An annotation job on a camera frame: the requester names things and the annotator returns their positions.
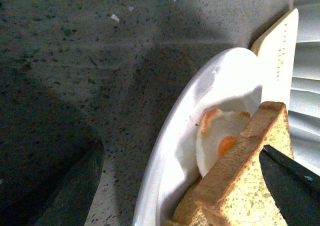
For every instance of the yellow bear tray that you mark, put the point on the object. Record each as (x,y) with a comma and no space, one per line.
(276,50)

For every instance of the grey curtain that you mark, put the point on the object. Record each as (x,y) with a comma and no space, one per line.
(304,106)

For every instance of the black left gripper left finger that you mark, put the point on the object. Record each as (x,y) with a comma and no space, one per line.
(48,176)

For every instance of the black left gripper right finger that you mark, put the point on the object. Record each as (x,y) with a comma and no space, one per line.
(294,188)

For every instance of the white plate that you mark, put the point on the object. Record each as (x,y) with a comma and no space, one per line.
(227,81)

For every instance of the bread slice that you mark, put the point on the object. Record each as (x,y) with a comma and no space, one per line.
(234,192)
(187,213)

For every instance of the fried egg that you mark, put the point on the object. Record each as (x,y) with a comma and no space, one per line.
(217,132)

